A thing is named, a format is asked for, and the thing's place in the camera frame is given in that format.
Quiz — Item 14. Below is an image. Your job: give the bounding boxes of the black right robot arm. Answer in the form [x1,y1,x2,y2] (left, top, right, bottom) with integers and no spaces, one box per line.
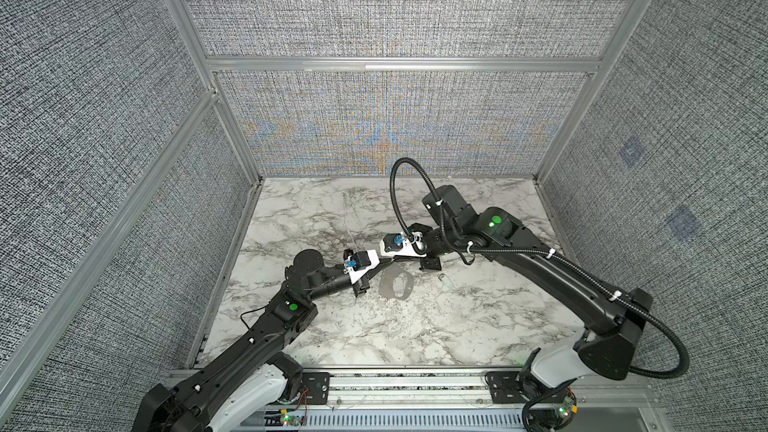
[380,185,660,388]

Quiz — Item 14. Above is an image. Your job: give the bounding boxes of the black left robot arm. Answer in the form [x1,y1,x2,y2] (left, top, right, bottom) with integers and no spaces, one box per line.
[132,249,393,431]

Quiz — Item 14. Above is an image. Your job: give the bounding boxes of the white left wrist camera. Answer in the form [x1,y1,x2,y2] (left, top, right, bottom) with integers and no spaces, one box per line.
[343,249,381,284]

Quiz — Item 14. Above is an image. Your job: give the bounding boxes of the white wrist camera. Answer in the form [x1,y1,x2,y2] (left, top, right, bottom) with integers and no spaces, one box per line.
[379,232,426,258]
[343,249,381,284]

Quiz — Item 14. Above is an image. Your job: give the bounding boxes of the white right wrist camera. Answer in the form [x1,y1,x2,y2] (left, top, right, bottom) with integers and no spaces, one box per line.
[379,232,426,258]

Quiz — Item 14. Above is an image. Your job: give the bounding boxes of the black corrugated cable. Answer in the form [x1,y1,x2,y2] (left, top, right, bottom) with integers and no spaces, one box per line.
[388,157,691,432]

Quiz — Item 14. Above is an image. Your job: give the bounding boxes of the aluminium enclosure frame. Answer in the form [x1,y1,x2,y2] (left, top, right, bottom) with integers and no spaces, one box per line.
[0,0,682,403]

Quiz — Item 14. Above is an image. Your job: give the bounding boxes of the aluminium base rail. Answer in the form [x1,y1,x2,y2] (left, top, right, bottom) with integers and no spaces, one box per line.
[167,365,661,432]

